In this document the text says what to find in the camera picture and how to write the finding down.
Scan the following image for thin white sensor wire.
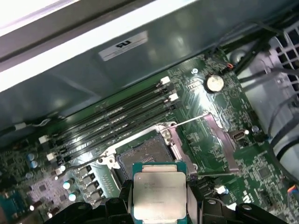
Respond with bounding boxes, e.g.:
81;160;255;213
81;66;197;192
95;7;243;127
13;118;51;130

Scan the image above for metal socket cover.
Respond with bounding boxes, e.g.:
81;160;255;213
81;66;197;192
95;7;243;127
169;113;240;175

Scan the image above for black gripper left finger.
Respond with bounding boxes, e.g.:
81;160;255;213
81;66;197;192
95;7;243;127
43;180;134;224

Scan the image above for internal USB port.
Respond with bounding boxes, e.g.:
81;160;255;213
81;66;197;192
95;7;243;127
230;130;246;142

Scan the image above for black open PC case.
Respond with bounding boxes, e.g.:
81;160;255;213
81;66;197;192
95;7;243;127
0;0;299;168

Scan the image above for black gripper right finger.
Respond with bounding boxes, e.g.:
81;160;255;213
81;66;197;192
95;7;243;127
186;179;288;224

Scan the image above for silver topped CPU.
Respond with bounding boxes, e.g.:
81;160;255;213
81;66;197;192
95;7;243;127
132;162;187;221

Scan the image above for green motherboard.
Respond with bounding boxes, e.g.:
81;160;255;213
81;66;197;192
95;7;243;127
0;56;299;224

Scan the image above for CPU socket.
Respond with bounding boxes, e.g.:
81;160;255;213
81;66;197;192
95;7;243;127
97;122;198;187

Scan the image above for silver drive cage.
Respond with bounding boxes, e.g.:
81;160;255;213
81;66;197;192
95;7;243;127
235;28;299;164

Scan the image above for round coin battery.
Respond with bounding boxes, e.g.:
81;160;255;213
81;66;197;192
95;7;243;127
203;73;225;93

